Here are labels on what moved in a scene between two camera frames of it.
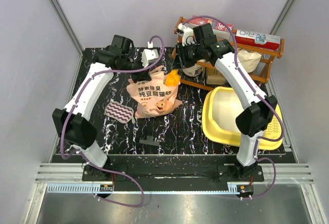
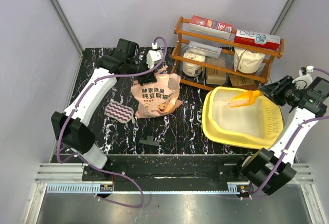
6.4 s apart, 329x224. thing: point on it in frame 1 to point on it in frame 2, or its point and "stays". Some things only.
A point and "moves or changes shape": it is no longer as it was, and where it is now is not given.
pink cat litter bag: x=152 y=97 stays
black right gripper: x=180 y=56 to x=275 y=90
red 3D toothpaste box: x=220 y=31 stays
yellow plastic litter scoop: x=172 y=78 moves or changes shape
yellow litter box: x=221 y=107 stays
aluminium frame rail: x=73 y=172 stays
